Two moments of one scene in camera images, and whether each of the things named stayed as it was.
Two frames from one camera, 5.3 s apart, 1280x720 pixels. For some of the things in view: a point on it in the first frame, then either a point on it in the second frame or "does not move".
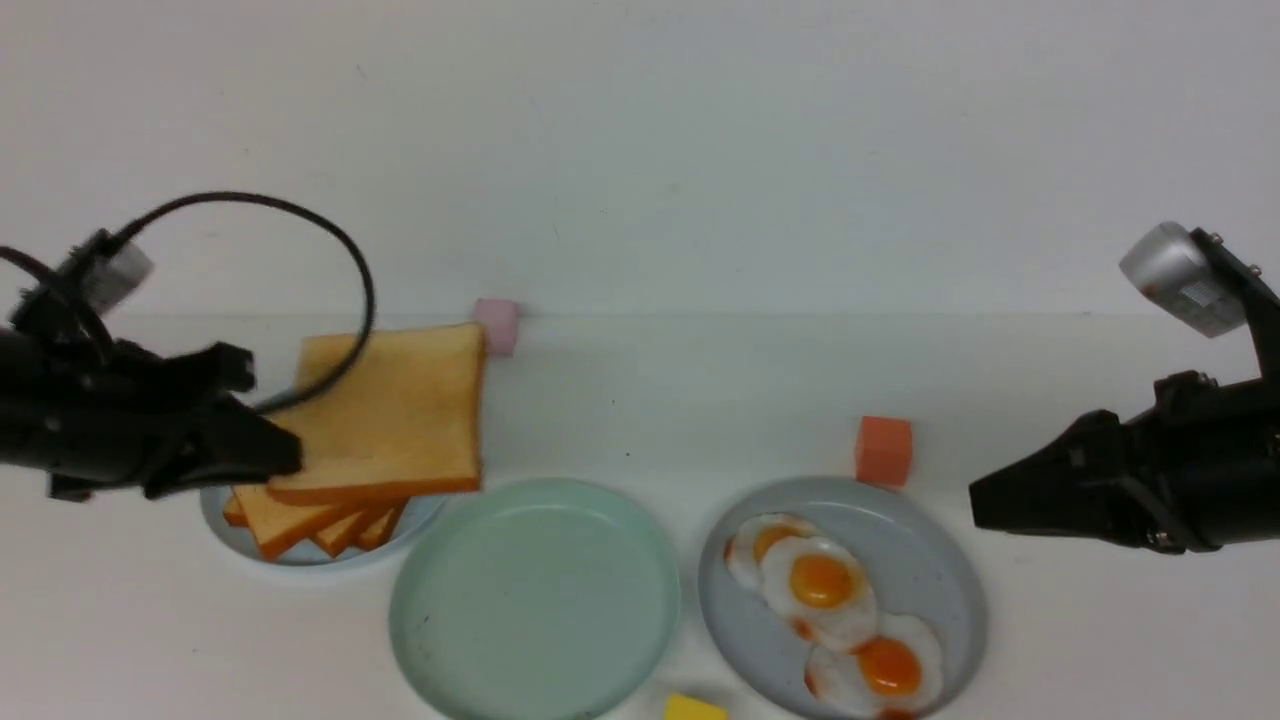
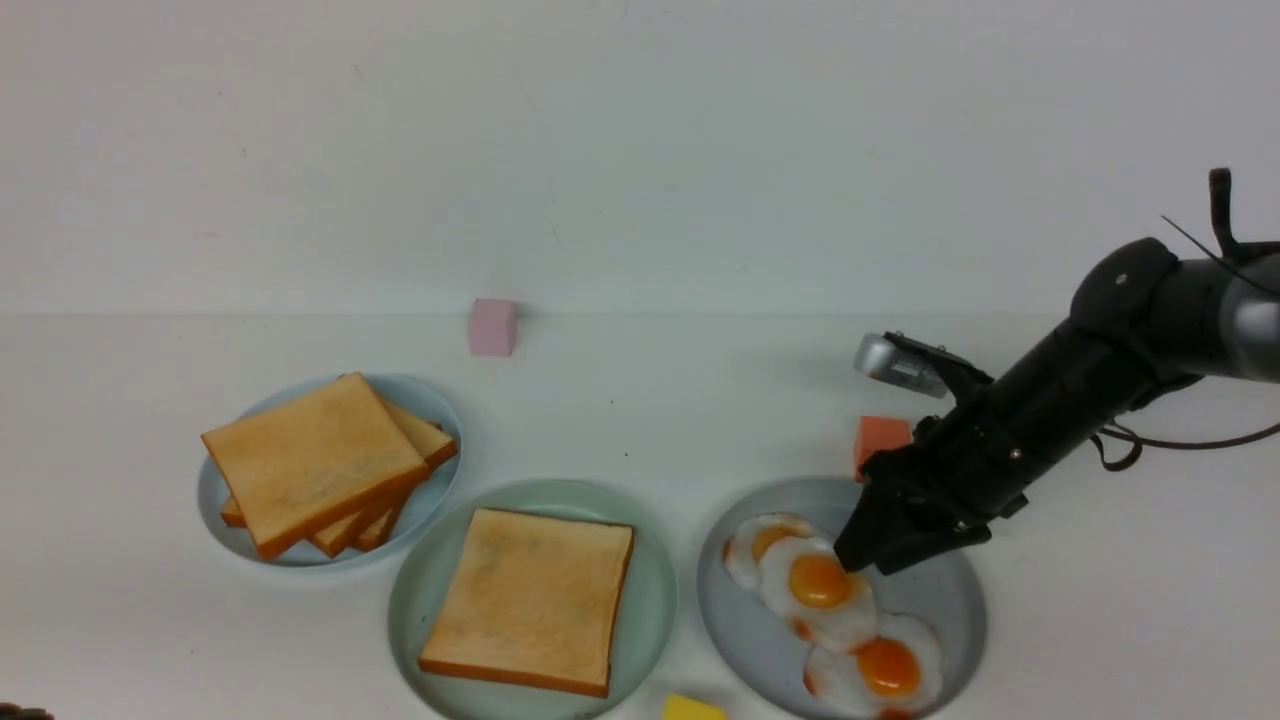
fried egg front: [894, 671] does not move
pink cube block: [503, 318] does not move
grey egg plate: [915, 555] does not move
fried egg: [821, 587] does not move
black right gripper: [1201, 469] to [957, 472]
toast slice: [405, 422] to [532, 598]
